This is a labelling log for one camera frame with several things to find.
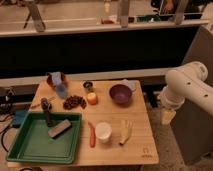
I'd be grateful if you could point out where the orange yellow apple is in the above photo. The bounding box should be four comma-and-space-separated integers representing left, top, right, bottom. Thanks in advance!
86, 92, 98, 105

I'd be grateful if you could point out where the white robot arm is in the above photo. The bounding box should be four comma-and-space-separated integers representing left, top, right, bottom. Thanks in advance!
158, 61, 213, 125

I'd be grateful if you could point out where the grey cup behind bowl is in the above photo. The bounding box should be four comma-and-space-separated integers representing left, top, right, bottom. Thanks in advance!
121, 79, 136, 92

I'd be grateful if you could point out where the white plastic cup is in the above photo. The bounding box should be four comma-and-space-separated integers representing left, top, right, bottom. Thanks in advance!
95, 122, 112, 143

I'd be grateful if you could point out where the small metal cup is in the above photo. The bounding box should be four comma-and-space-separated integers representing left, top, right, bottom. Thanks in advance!
83, 81, 94, 92

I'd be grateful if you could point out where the dark grey panel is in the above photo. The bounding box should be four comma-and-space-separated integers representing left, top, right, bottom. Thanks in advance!
171, 27, 213, 166

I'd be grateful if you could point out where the purple bowl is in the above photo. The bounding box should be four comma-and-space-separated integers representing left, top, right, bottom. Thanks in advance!
109, 84, 132, 104

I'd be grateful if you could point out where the orange carrot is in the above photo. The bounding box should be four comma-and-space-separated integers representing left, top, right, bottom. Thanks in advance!
88, 122, 96, 148

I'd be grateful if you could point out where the dark red grape bunch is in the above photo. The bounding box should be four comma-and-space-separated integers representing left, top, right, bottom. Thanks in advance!
63, 95, 87, 110

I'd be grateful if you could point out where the grey sponge block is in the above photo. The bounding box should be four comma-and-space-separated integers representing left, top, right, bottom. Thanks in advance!
48, 120, 72, 138

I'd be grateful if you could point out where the blue cloth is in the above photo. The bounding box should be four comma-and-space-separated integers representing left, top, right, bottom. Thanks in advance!
46, 72, 68, 99

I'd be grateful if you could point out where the black dish brush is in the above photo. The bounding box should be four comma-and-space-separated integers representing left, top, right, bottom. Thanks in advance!
41, 98, 53, 127

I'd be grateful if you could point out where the green plastic tray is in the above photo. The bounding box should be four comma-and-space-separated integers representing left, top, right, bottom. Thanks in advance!
6, 112, 82, 164

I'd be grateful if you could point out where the blue box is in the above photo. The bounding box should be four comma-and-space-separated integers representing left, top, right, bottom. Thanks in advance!
12, 110, 27, 128

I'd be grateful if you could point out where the black cable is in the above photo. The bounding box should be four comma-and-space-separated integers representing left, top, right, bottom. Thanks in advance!
0, 113, 16, 153

